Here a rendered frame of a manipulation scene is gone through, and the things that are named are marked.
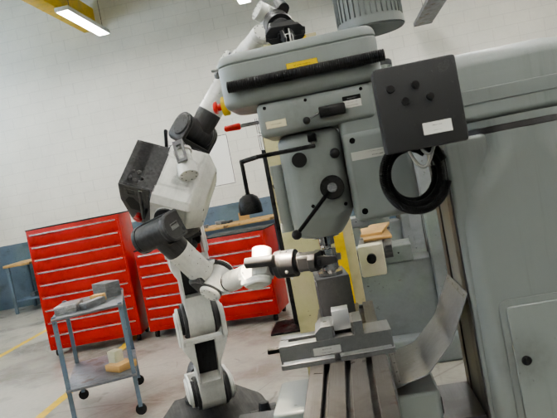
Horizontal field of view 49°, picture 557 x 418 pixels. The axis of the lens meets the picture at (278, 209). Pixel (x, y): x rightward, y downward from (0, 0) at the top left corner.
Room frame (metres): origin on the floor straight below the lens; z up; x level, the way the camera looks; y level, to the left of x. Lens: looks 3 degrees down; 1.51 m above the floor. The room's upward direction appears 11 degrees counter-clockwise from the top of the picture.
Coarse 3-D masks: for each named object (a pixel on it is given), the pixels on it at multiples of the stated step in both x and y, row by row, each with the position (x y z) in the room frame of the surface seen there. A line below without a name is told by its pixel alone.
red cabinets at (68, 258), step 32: (64, 224) 6.72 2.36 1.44; (96, 224) 6.71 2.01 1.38; (128, 224) 7.07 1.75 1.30; (32, 256) 6.72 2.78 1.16; (64, 256) 6.72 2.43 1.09; (96, 256) 6.71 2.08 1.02; (128, 256) 6.80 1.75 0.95; (160, 256) 6.66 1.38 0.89; (224, 256) 6.50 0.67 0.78; (64, 288) 6.72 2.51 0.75; (128, 288) 6.70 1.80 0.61; (160, 288) 6.67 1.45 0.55; (64, 320) 6.71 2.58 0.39; (96, 320) 6.71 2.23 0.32; (160, 320) 6.68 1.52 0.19
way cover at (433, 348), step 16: (448, 288) 1.91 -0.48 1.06; (448, 304) 1.85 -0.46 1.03; (464, 304) 1.68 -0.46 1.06; (432, 320) 1.98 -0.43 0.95; (448, 320) 1.79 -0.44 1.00; (432, 336) 1.87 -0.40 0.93; (448, 336) 1.73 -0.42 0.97; (400, 352) 1.97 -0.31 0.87; (416, 352) 1.90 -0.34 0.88; (432, 352) 1.78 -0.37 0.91; (400, 368) 1.83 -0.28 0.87; (416, 368) 1.77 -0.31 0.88; (432, 368) 1.69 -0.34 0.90; (400, 384) 1.71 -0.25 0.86
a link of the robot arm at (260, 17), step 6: (276, 0) 2.05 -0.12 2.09; (282, 0) 2.02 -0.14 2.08; (258, 6) 2.05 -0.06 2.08; (264, 6) 2.03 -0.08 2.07; (270, 6) 2.04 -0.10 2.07; (276, 6) 2.04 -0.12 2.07; (282, 6) 2.00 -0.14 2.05; (288, 6) 2.00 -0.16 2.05; (258, 12) 2.02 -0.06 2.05; (264, 12) 2.03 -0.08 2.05; (270, 12) 1.98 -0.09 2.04; (258, 18) 2.04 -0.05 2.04; (264, 18) 2.00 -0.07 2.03
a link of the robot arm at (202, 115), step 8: (200, 112) 2.24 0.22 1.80; (208, 112) 2.23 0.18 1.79; (200, 120) 2.23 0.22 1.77; (208, 120) 2.24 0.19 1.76; (216, 120) 2.26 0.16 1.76; (192, 128) 2.20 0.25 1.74; (200, 128) 2.23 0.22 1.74; (208, 128) 2.24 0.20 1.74; (192, 136) 2.22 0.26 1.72; (200, 136) 2.23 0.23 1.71; (208, 136) 2.26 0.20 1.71; (200, 144) 2.26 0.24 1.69; (208, 144) 2.27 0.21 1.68
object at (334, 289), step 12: (324, 276) 2.20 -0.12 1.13; (336, 276) 2.18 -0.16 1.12; (348, 276) 2.17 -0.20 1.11; (324, 288) 2.17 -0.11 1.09; (336, 288) 2.17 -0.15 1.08; (348, 288) 2.17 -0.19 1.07; (324, 300) 2.17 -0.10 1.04; (336, 300) 2.17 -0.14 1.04; (348, 300) 2.17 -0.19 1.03; (324, 312) 2.17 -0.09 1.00; (348, 312) 2.17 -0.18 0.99
